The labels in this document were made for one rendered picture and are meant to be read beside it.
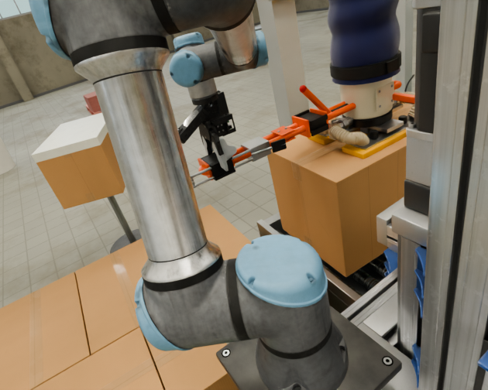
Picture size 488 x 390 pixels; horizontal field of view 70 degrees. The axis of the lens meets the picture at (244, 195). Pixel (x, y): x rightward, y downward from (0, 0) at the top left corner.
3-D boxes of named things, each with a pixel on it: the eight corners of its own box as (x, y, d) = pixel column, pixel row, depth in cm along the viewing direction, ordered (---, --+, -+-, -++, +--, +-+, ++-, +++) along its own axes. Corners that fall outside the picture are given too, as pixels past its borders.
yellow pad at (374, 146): (410, 117, 131) (410, 104, 128) (434, 122, 123) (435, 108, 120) (341, 152, 120) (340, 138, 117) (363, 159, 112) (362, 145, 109)
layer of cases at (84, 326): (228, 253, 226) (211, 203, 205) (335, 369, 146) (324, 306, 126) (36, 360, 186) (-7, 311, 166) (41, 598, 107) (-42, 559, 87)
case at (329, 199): (379, 175, 175) (376, 97, 155) (455, 205, 143) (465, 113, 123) (282, 229, 156) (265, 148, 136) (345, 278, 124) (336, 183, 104)
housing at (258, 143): (261, 148, 113) (258, 135, 110) (272, 153, 107) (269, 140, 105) (242, 156, 110) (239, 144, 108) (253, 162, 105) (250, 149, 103)
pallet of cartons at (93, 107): (135, 105, 711) (128, 84, 689) (97, 120, 680) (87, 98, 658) (121, 98, 802) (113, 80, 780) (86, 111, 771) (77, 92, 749)
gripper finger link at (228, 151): (245, 163, 98) (231, 133, 97) (226, 172, 96) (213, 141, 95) (241, 164, 101) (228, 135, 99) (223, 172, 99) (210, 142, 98)
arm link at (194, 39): (167, 41, 82) (173, 36, 89) (182, 87, 87) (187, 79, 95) (200, 32, 81) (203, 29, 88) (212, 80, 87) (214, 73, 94)
